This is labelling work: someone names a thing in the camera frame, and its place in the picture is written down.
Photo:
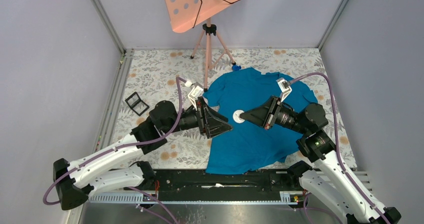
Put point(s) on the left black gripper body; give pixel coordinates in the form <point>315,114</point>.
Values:
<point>192,119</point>

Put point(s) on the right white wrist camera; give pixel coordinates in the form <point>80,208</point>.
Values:
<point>285,88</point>

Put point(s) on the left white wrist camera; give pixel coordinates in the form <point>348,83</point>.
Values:
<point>196,90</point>

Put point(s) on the pink music stand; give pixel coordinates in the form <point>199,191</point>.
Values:
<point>187,14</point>

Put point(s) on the black square frame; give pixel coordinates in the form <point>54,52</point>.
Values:
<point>136,104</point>

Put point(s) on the round white pin badge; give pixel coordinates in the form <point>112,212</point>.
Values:
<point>237,116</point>

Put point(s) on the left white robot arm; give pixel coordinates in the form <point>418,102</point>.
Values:
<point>77,181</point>

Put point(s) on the floral patterned table mat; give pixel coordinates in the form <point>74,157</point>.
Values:
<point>152,74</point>

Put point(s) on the blue t-shirt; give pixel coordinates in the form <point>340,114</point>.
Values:
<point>247,147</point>

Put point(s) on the small blue brooch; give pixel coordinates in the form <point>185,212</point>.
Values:
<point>235,67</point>

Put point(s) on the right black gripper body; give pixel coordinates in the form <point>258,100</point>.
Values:
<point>283,116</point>

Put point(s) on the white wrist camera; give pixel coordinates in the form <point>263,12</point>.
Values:
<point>285,88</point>
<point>196,90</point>

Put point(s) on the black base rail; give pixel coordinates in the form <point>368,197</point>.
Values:
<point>195,186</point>

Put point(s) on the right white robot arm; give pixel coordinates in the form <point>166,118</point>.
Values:
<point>345,195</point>

